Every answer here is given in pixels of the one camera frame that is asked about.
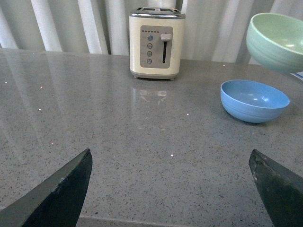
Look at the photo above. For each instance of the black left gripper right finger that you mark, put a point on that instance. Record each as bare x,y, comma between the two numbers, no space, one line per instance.
280,189

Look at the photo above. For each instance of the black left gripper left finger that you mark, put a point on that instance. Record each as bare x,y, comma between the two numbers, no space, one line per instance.
57,201

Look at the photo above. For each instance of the green plastic bowl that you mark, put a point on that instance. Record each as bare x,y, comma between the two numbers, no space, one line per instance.
276,42

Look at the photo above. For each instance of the blue plastic bowl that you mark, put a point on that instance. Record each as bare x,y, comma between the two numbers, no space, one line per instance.
252,101

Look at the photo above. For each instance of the clear plastic food container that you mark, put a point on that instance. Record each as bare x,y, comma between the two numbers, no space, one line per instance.
299,75

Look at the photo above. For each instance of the white pleated curtain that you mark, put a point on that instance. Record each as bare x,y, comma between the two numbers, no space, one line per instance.
215,30

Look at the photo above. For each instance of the cream two-slot toaster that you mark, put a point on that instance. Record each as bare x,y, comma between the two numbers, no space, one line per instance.
156,39

